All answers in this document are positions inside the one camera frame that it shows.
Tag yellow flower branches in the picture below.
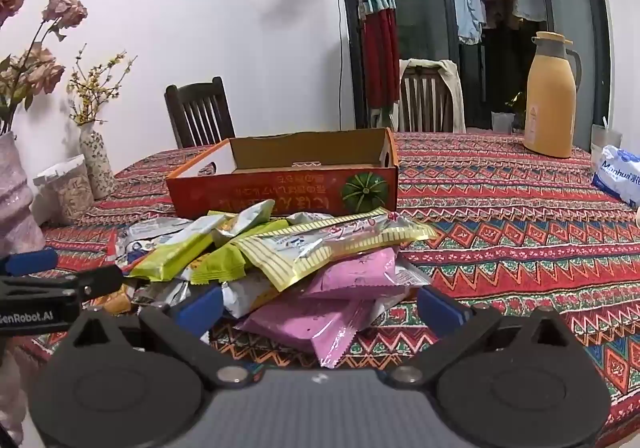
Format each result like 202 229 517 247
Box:
67 44 138 126

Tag chair draped with cloth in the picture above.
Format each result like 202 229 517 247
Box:
400 58 468 133

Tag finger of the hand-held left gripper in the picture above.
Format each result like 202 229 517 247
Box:
0 264 126 304
0 248 59 277

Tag speckled white vase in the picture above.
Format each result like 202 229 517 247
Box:
79 122 117 200

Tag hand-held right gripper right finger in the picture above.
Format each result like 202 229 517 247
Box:
390 285 576 389

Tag green snack packet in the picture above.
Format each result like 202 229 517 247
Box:
190 218 291 286
125 211 236 281

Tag orange and silver snack packet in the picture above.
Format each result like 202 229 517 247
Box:
99 289 132 315
221 278 301 320

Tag pink ribbed vase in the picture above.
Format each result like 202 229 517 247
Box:
0 131 47 259

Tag blue and white tissue pack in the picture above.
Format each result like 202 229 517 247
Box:
591 144 640 209

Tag clear glass cup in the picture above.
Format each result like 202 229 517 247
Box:
590 123 623 164

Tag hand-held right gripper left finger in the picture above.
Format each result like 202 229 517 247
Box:
55 285 251 389

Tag orange cardboard box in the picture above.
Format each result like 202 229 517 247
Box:
165 127 399 219

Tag pink snack packet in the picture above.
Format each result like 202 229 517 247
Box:
300 248 398 301
235 295 401 369

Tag dark sliding glass door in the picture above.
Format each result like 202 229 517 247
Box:
336 0 613 151

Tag brown slatted wooden chair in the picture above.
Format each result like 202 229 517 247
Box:
398 59 468 133

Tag dark wooden chair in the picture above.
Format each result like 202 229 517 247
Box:
165 76 237 149

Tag red tassel hanging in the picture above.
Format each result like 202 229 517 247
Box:
356 0 401 109

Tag yellow striped long snack packet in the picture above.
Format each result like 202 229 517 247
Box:
232 208 438 291

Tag pink dried flowers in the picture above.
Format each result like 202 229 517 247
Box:
0 0 88 134

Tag white plant pot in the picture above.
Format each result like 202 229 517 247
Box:
491 111 517 135

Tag white snack packet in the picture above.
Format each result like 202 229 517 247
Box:
395 261 432 289

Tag clear bag of brown snacks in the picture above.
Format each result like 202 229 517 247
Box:
220 199 277 249

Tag yellow thermos jug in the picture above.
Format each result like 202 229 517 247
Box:
522 31 583 159

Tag red-edged silver snack packet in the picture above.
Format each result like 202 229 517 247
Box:
107 218 193 274

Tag white garment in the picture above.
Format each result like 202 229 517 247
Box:
515 0 548 22

